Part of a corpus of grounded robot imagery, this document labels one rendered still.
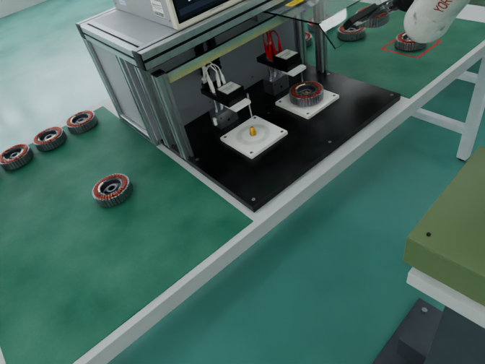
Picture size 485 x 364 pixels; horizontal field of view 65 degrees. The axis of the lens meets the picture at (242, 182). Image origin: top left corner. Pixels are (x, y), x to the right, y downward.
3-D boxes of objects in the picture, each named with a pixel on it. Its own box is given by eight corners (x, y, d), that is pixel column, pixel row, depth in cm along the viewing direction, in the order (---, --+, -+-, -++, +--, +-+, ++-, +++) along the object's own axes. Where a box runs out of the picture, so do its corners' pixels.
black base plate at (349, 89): (400, 100, 123) (400, 93, 122) (254, 213, 99) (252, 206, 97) (294, 64, 153) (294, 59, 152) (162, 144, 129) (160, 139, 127)
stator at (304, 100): (330, 97, 125) (330, 87, 123) (304, 112, 122) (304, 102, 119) (308, 86, 133) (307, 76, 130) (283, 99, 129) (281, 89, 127)
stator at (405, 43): (433, 45, 144) (434, 36, 141) (406, 55, 143) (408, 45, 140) (414, 36, 152) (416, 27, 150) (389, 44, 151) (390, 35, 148)
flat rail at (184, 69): (320, 3, 125) (320, -7, 123) (164, 87, 101) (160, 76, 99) (317, 2, 126) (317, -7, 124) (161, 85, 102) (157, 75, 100)
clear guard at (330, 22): (390, 15, 110) (392, -7, 106) (335, 49, 101) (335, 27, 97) (306, 0, 131) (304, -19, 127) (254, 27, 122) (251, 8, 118)
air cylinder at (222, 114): (238, 118, 128) (235, 105, 124) (221, 129, 125) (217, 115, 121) (229, 113, 131) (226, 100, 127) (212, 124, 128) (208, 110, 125)
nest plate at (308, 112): (339, 97, 126) (339, 94, 125) (308, 119, 121) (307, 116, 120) (305, 85, 136) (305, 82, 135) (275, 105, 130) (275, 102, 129)
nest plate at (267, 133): (287, 133, 117) (287, 131, 116) (251, 159, 111) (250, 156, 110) (255, 118, 127) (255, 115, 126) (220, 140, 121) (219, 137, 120)
